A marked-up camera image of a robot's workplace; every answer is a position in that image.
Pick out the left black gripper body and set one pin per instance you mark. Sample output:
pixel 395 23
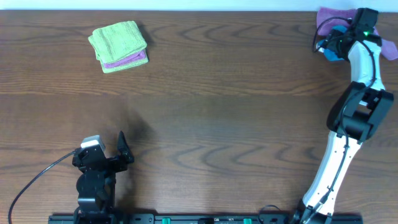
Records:
pixel 106 162

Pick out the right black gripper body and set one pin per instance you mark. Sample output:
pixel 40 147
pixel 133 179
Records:
pixel 333 42

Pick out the blue microfibre cloth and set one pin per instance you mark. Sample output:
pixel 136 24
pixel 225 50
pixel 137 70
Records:
pixel 331 55

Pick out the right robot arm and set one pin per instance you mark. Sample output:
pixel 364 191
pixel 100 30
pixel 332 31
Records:
pixel 353 119

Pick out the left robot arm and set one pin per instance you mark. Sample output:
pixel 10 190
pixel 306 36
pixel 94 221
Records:
pixel 96 185

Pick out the purple crumpled cloth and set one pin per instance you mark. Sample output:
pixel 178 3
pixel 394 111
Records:
pixel 327 18

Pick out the bottom green folded cloth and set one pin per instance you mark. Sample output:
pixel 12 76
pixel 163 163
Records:
pixel 124 67

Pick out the green folded cloth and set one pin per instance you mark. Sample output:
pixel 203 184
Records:
pixel 124 67
pixel 115 42

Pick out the purple folded cloth in stack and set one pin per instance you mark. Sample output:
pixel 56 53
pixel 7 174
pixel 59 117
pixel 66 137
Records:
pixel 129 59

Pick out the top green folded cloth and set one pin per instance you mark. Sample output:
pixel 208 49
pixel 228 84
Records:
pixel 115 42

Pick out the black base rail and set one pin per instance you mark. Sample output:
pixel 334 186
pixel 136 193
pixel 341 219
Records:
pixel 147 218

